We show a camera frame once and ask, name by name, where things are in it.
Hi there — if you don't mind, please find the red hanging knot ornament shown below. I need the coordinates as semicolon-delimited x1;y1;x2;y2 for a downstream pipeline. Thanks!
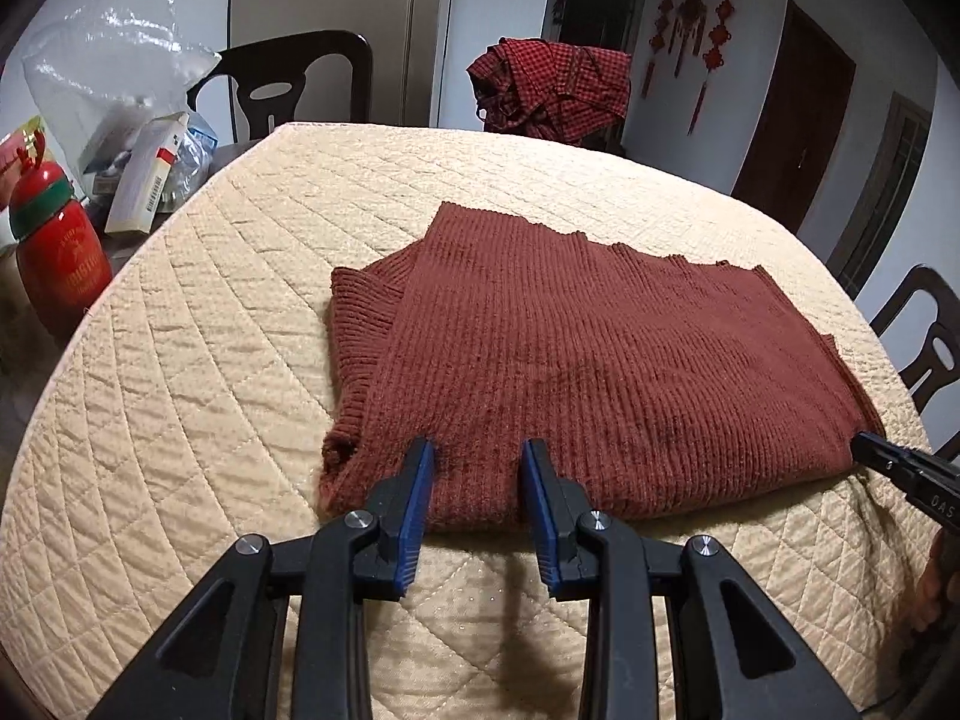
694;0;740;137
641;0;680;98
673;0;710;80

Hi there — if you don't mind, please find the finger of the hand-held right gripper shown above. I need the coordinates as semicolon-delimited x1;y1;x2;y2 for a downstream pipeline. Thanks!
850;431;912;477

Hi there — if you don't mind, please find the red checkered shirt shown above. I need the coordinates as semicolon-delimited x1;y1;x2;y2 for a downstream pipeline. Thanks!
466;37;635;151

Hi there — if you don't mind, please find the white cardboard box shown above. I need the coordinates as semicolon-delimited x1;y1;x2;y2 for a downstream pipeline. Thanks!
105;112;192;235

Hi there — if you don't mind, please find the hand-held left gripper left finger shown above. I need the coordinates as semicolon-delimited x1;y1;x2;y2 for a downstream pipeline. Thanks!
86;439;437;720

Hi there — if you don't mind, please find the wooden framed door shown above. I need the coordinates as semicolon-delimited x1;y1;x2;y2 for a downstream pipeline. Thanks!
825;90;935;301

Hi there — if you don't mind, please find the brown wooden door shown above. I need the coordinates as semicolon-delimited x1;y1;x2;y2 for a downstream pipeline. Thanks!
731;0;857;235

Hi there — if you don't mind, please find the red bottle with green band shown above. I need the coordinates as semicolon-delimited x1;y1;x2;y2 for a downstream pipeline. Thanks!
9;157;113;338

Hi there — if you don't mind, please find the dark doorway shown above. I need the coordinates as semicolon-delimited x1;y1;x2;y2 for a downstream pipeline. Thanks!
551;0;647;53

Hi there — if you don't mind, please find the clear plastic bag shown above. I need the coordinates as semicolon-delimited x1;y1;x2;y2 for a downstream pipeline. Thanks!
21;4;224;181

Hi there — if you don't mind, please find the black wooden chair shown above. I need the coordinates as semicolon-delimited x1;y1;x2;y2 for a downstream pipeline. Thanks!
187;30;374;147
870;264;960;462

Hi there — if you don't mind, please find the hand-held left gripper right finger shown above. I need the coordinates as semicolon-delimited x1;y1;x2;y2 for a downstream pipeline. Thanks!
521;439;863;720

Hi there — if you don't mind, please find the rust brown knit sweater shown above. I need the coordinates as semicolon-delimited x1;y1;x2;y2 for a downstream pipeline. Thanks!
319;201;886;533

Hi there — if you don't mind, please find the beige quilted blanket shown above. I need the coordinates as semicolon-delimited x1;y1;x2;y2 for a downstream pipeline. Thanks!
0;120;938;720

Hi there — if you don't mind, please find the person's right hand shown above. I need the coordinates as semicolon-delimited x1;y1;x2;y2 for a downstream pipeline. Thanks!
916;531;960;635

